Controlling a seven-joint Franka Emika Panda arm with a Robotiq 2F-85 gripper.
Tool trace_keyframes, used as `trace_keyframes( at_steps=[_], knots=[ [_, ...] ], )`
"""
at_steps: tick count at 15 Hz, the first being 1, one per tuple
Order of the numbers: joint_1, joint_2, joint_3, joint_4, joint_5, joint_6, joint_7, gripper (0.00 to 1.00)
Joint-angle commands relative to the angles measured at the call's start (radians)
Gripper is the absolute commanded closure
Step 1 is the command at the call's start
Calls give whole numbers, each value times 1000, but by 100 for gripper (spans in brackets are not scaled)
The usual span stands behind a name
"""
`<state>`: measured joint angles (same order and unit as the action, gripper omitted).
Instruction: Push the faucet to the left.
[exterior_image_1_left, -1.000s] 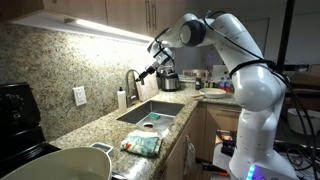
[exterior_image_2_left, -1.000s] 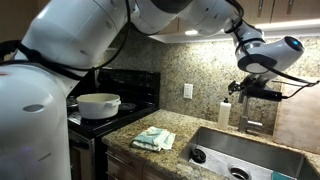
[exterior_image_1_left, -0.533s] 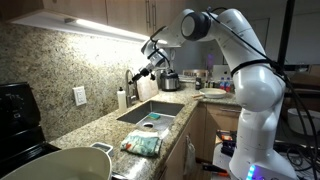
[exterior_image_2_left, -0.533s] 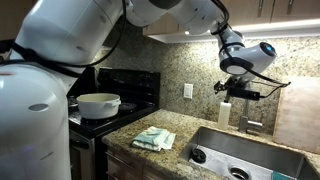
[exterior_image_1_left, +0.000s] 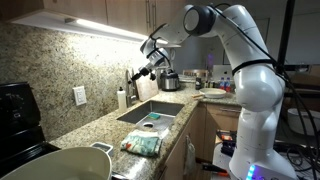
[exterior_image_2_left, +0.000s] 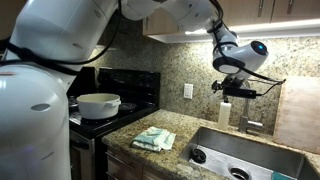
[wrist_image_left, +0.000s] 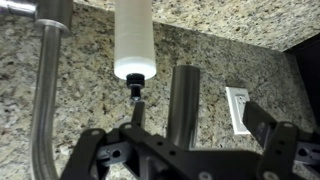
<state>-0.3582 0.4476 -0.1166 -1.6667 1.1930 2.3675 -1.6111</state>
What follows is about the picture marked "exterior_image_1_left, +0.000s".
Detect stainless steel sink basin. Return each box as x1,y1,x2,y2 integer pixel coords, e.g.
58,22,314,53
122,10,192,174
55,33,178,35
116,100,185,132

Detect hanging grey dish towel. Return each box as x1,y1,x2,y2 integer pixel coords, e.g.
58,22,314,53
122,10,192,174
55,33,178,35
183,134,198,178

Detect white cooking pot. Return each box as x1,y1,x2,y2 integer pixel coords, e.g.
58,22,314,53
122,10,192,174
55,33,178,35
0,146,113,180

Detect orange handled tool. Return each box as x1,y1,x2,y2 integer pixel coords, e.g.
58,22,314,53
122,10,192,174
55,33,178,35
200,162,230,177

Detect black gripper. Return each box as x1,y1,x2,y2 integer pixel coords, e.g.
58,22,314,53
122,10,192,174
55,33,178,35
128,64,158,84

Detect tangled black floor cables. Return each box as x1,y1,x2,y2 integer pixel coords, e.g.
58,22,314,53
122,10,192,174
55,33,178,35
274,138,320,180

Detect white wall outlet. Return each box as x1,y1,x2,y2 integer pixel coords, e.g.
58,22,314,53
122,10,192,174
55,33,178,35
72,86,88,107

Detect white bucket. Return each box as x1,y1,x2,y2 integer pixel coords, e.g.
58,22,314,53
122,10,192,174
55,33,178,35
287,107,320,136

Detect under-cabinet light strip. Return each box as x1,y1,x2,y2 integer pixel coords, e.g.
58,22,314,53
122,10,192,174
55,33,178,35
64,17,169,46

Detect green sponge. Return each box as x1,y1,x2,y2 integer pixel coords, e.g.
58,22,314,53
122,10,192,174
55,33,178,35
148,112,161,121

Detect wooden rack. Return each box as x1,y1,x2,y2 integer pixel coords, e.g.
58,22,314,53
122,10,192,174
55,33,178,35
182,68,210,80

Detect wooden cutting board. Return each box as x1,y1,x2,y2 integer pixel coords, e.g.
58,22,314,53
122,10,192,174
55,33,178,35
134,73,160,102

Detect silver Apple laptop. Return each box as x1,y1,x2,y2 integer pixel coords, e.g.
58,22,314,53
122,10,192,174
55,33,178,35
212,64,234,83

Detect small grey square container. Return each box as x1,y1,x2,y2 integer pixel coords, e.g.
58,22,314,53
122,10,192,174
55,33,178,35
90,141,115,158

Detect black vertical pole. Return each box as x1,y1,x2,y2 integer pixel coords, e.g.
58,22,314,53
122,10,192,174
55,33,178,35
275,0,297,75

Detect white plate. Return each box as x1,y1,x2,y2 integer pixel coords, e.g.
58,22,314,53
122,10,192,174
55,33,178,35
198,87,228,99

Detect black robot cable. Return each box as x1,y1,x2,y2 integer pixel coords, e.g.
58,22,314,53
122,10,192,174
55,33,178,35
146,3,320,176

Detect steel rice cooker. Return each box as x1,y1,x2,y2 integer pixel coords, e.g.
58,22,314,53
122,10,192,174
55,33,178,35
159,68,181,92

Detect curved steel faucet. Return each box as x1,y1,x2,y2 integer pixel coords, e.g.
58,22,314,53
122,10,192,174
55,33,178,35
125,68,138,108

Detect white soap dispenser bottle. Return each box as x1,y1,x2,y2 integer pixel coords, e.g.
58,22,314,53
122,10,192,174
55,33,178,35
116,86,128,114

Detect black kitchen stove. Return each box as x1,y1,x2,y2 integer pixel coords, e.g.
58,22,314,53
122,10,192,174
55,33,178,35
0,82,62,178

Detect wooden lower cabinets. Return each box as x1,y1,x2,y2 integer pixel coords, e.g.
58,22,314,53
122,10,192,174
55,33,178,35
154,101,243,180

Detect black orange tool case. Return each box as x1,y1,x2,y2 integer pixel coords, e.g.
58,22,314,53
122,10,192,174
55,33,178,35
216,129,238,156

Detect folded green white towel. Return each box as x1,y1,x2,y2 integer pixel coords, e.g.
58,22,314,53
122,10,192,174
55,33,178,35
119,129,164,158

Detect wooden upper cabinet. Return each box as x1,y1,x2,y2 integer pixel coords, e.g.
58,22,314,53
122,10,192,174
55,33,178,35
0,0,188,46

